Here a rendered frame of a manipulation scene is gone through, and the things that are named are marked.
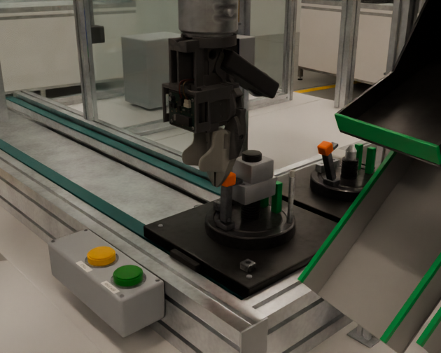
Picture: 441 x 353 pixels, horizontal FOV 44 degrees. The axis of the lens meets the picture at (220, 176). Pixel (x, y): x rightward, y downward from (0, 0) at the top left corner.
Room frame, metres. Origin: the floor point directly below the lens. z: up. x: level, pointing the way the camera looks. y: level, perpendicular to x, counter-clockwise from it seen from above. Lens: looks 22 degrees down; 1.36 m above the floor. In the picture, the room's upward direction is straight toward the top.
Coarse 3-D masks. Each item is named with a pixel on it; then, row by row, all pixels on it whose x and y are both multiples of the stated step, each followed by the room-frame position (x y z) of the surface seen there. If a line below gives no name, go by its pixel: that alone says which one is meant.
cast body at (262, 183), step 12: (240, 156) 0.78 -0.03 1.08; (252, 156) 0.75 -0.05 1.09; (264, 156) 0.78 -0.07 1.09; (240, 168) 0.76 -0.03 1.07; (252, 168) 0.74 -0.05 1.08; (264, 168) 0.75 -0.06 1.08; (252, 180) 0.74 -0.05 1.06; (264, 180) 0.76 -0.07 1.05; (276, 180) 0.79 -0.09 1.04; (240, 192) 0.74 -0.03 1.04; (252, 192) 0.74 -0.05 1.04; (264, 192) 0.75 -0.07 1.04
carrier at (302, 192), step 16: (336, 160) 0.98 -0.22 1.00; (352, 160) 0.92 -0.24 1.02; (368, 160) 0.95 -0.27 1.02; (288, 176) 0.98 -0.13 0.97; (304, 176) 0.98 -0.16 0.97; (320, 176) 0.94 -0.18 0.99; (352, 176) 0.92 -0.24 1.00; (368, 176) 0.93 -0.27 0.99; (304, 192) 0.91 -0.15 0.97; (320, 192) 0.90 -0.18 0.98; (336, 192) 0.87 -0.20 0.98; (352, 192) 0.87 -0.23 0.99; (304, 208) 0.86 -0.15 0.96; (320, 208) 0.84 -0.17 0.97; (336, 208) 0.84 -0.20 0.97
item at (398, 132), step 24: (432, 0) 0.63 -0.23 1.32; (432, 24) 0.63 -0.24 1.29; (408, 48) 0.61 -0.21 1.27; (432, 48) 0.64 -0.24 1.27; (408, 72) 0.62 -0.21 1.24; (432, 72) 0.61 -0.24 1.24; (360, 96) 0.58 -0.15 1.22; (384, 96) 0.60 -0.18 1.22; (408, 96) 0.58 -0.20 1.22; (432, 96) 0.57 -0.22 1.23; (336, 120) 0.57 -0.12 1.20; (360, 120) 0.54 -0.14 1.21; (384, 120) 0.56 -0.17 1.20; (408, 120) 0.54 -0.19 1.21; (432, 120) 0.53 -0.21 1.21; (384, 144) 0.51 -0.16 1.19; (408, 144) 0.48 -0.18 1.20; (432, 144) 0.46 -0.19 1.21
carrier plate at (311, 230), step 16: (192, 208) 0.84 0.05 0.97; (208, 208) 0.84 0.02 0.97; (160, 224) 0.78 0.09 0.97; (176, 224) 0.78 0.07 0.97; (192, 224) 0.78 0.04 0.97; (304, 224) 0.78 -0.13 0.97; (320, 224) 0.78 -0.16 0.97; (336, 224) 0.78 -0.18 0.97; (160, 240) 0.74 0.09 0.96; (176, 240) 0.72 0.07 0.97; (192, 240) 0.72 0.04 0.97; (208, 240) 0.72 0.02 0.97; (304, 240) 0.73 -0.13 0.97; (320, 240) 0.73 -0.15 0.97; (192, 256) 0.68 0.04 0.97; (208, 256) 0.68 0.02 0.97; (224, 256) 0.68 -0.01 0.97; (240, 256) 0.68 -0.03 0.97; (256, 256) 0.68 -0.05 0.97; (272, 256) 0.68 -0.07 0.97; (288, 256) 0.68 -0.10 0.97; (304, 256) 0.68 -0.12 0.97; (208, 272) 0.66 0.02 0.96; (224, 272) 0.63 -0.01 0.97; (240, 272) 0.63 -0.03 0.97; (256, 272) 0.63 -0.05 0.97; (272, 272) 0.63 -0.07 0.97; (288, 272) 0.65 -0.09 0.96; (240, 288) 0.61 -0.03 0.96; (256, 288) 0.61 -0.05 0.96
